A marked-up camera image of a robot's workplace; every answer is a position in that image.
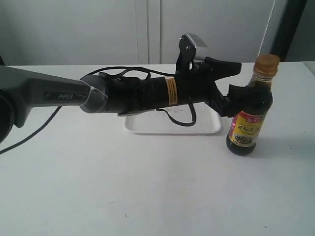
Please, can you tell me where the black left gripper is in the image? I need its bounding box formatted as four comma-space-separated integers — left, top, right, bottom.
175, 57, 273, 118

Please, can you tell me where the soy sauce bottle gold cap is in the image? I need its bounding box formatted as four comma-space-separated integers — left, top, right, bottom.
225, 54, 281, 156

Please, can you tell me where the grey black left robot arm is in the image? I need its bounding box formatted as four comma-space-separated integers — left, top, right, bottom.
0, 58, 272, 140

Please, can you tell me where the white plastic tray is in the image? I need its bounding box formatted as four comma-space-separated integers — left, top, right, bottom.
124, 103, 222, 135

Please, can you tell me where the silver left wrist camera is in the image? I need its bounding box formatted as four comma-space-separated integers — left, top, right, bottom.
176, 33, 208, 75

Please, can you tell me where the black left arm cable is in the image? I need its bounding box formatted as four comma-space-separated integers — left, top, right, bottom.
0, 66, 197, 155

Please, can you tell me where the dark grey vertical post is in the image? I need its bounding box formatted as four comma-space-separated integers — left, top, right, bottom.
270, 0, 307, 61

